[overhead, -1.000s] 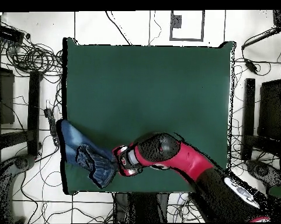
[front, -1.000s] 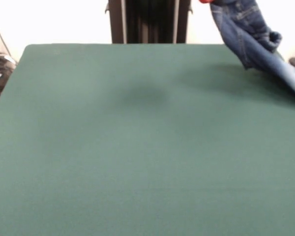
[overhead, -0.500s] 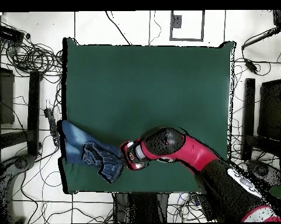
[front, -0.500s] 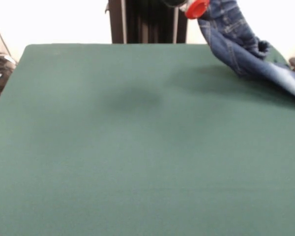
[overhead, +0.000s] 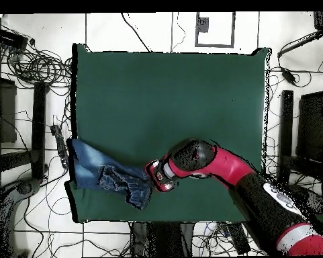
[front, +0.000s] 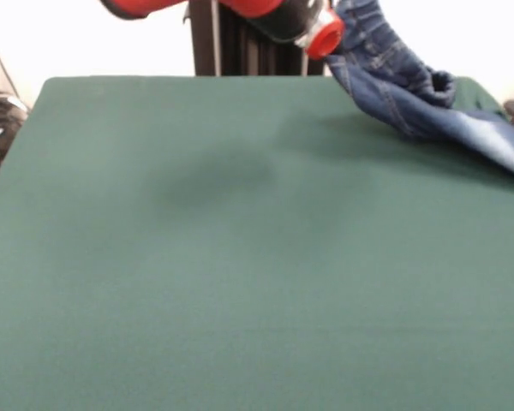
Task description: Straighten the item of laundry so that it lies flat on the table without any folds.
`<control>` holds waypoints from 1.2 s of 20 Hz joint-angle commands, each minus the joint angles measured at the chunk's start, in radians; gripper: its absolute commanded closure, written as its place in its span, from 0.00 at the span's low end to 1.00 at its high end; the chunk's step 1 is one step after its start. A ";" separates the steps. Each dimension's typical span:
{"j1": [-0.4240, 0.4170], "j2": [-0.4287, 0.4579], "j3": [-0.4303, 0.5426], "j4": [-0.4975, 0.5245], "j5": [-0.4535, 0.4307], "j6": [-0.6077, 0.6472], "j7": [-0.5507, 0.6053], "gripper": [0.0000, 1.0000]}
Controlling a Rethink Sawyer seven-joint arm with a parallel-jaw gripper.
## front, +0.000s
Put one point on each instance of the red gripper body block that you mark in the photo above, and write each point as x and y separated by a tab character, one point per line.
325	40

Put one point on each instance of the blue denim jeans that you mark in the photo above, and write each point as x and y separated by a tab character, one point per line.
390	94

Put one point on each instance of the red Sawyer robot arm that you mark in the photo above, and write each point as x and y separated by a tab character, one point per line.
282	21

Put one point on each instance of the dark green table cloth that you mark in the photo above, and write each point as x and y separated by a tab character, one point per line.
197	257

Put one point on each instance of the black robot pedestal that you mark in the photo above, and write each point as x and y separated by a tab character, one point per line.
205	51

